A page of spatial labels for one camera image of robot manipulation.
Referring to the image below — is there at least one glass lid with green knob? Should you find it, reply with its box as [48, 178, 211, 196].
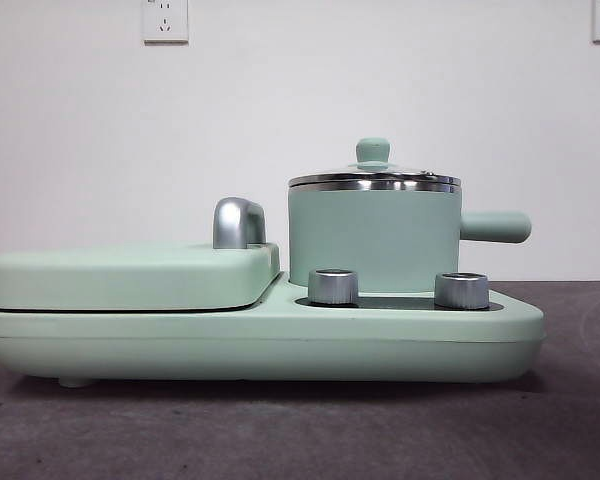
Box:
[288, 137, 462, 185]

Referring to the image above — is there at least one silver control knob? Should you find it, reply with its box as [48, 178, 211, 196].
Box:
[307, 268, 360, 306]
[434, 272, 491, 309]

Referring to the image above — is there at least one green griddle cover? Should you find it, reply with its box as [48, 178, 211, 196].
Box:
[0, 241, 281, 312]

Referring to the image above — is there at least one green breakfast machine base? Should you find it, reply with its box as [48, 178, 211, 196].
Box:
[0, 272, 547, 389]

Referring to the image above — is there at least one silver griddle cover handle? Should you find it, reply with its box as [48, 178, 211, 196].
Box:
[212, 197, 267, 250]

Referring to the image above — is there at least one green pot with side handle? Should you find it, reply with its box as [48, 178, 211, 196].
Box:
[287, 180, 533, 295]

